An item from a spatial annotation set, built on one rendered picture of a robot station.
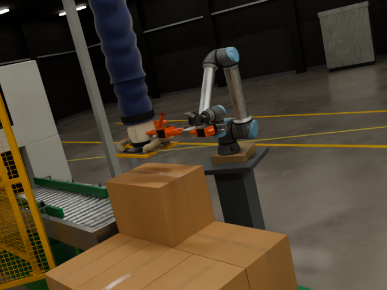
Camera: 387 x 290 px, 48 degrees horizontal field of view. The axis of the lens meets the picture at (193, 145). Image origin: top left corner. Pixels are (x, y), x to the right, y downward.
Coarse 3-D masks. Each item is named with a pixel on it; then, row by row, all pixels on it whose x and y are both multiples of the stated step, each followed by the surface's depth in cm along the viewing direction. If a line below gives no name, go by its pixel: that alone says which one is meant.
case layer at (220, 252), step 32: (224, 224) 288; (96, 256) 285; (128, 256) 274; (160, 256) 264; (192, 256) 255; (224, 256) 246; (256, 256) 238; (288, 256) 255; (64, 288) 258; (96, 288) 243; (128, 288) 235; (160, 288) 228; (192, 288) 221; (224, 288) 217; (256, 288) 235; (288, 288) 255
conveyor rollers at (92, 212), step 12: (24, 192) 497; (36, 192) 488; (48, 192) 471; (60, 192) 460; (72, 192) 450; (48, 204) 431; (60, 204) 421; (72, 204) 410; (84, 204) 400; (96, 204) 397; (108, 204) 385; (72, 216) 373; (84, 216) 369; (96, 216) 359; (108, 216) 354; (96, 228) 336
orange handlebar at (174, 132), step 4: (164, 120) 312; (156, 124) 304; (180, 128) 265; (212, 128) 245; (148, 132) 282; (152, 132) 279; (156, 132) 276; (168, 132) 267; (172, 132) 264; (176, 132) 261; (180, 132) 259; (192, 132) 251; (208, 132) 243; (212, 132) 244
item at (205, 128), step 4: (196, 128) 248; (200, 128) 245; (204, 128) 242; (208, 128) 244; (196, 132) 248; (200, 132) 246; (204, 132) 242; (196, 136) 248; (200, 136) 247; (204, 136) 244
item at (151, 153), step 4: (128, 148) 291; (140, 148) 281; (120, 152) 295; (124, 152) 292; (128, 152) 289; (132, 152) 286; (136, 152) 284; (140, 152) 281; (148, 152) 277; (152, 152) 276; (156, 152) 278; (116, 156) 296; (120, 156) 292; (124, 156) 289; (128, 156) 285; (132, 156) 282; (136, 156) 279; (140, 156) 276; (144, 156) 273; (148, 156) 274
